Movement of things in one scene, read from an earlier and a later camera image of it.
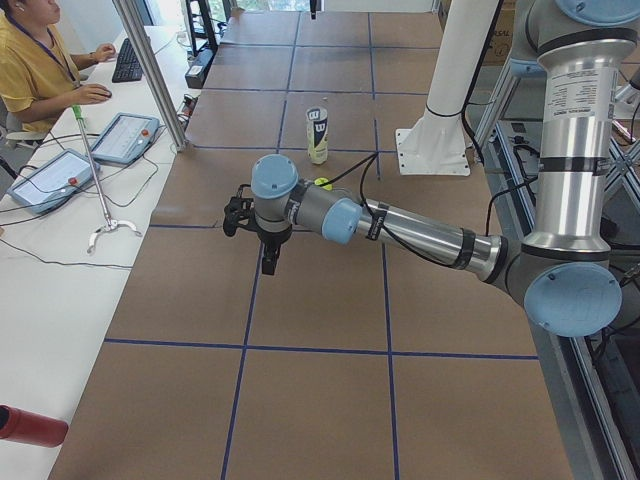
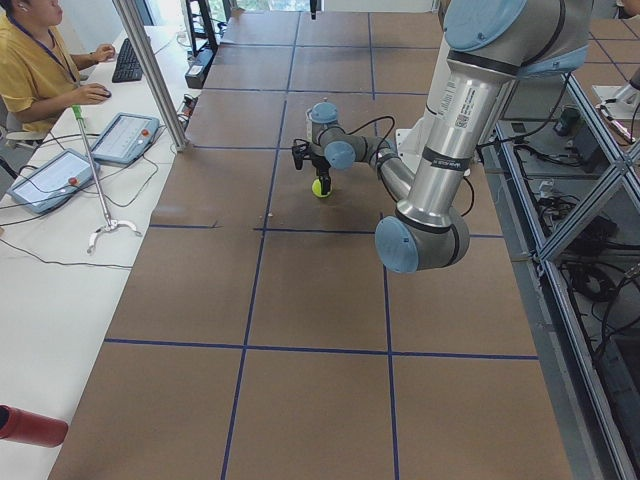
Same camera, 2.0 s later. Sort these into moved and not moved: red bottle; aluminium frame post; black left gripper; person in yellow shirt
Moved: black left gripper
Not moved: red bottle; aluminium frame post; person in yellow shirt
